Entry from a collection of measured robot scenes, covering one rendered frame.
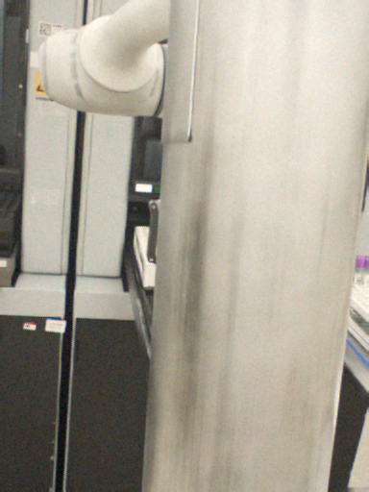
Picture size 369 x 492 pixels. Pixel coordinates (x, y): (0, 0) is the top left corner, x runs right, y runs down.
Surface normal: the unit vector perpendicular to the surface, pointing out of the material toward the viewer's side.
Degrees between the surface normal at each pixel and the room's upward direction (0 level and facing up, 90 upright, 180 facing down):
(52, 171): 90
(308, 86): 81
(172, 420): 86
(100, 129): 90
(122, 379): 90
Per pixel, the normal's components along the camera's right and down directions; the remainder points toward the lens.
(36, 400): 0.17, 0.31
